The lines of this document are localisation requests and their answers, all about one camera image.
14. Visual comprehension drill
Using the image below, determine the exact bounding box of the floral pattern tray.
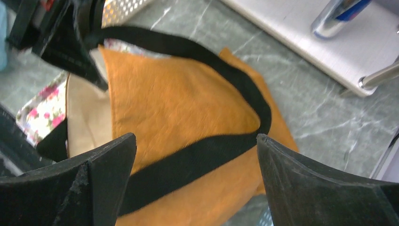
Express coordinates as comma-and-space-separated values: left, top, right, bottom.
16, 39, 170, 147

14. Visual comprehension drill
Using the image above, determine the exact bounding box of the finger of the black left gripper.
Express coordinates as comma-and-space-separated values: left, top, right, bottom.
40, 0, 108, 90

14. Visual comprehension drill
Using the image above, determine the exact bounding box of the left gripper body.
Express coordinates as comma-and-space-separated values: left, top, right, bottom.
6, 0, 75, 52

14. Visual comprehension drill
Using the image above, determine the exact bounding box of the white plastic basket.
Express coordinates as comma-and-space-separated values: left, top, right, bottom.
102, 0, 153, 28

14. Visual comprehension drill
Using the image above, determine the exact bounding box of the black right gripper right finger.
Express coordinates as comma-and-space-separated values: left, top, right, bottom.
257, 134, 399, 226

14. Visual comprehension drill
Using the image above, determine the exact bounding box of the white two-tier shelf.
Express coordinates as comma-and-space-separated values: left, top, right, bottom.
226, 0, 399, 97

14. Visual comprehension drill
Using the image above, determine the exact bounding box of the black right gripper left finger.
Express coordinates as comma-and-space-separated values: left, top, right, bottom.
0, 133, 136, 226

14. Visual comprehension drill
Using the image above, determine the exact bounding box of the brown Trader Joe's tote bag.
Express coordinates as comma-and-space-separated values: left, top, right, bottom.
69, 26, 297, 226

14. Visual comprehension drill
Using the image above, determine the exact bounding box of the light blue cartoon plastic bag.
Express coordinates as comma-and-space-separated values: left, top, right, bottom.
0, 1, 8, 71

